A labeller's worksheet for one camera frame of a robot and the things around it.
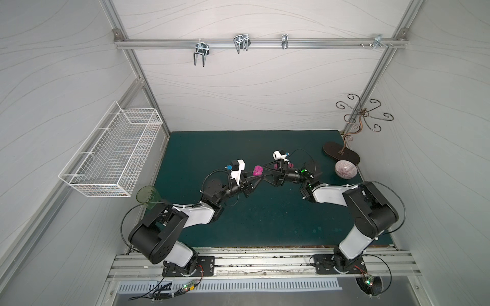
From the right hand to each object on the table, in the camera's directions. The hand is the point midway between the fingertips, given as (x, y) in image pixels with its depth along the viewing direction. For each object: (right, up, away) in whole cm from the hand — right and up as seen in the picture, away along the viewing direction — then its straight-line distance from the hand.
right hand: (261, 173), depth 74 cm
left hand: (0, -1, -1) cm, 2 cm away
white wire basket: (-56, +5, -5) cm, 56 cm away
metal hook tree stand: (+59, +25, +42) cm, 76 cm away
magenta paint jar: (-1, +1, -3) cm, 4 cm away
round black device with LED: (+42, -43, -2) cm, 60 cm away
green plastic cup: (-51, -12, +14) cm, 55 cm away
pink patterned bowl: (+48, -1, +28) cm, 55 cm away
